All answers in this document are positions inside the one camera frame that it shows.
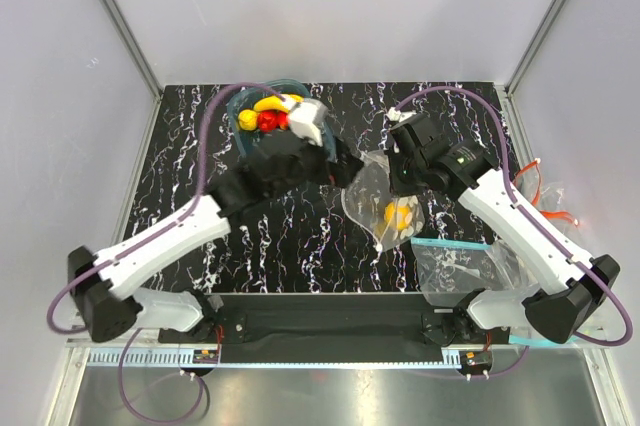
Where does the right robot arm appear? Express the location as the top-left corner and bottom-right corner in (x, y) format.
(386, 109), (620, 344)

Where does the slotted cable duct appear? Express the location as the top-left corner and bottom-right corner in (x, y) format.
(87, 346), (462, 370)

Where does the yellow lemon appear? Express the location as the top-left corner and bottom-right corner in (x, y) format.
(374, 200), (415, 239)

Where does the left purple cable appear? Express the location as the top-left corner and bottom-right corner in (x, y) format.
(46, 83), (301, 420)

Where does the small yellow fruit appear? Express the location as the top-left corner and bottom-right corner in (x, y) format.
(237, 109), (259, 132)

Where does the yellow banana bunch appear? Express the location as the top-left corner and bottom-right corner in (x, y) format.
(253, 93), (304, 114)

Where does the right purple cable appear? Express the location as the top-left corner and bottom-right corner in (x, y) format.
(387, 85), (635, 380)

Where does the teal plastic food container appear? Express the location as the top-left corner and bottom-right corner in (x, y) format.
(226, 79), (337, 160)

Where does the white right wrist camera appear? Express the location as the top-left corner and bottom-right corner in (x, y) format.
(386, 108), (416, 124)

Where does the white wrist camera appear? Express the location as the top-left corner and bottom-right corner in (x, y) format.
(386, 108), (416, 124)
(287, 98), (328, 146)

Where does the red tomato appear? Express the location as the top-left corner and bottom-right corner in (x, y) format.
(277, 112), (289, 130)

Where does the teal zipper clear bag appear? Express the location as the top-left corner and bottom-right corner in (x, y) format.
(410, 237), (526, 306)

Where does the orange zipper clear bag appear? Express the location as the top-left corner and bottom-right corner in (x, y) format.
(513, 158), (580, 233)

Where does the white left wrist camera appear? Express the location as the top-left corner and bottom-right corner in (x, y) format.
(287, 98), (328, 146)

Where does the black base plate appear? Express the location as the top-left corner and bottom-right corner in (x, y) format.
(158, 293), (508, 354)

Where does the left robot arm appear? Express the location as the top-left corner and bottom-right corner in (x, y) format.
(67, 131), (364, 343)

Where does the purple cable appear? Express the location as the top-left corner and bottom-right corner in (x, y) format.
(46, 83), (301, 420)
(387, 85), (635, 380)

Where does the red pepper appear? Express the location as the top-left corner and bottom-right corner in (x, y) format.
(257, 110), (279, 133)

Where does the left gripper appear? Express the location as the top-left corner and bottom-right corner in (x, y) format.
(268, 128), (363, 202)

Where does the white dotted zip bag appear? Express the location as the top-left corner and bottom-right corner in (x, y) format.
(341, 150), (425, 252)

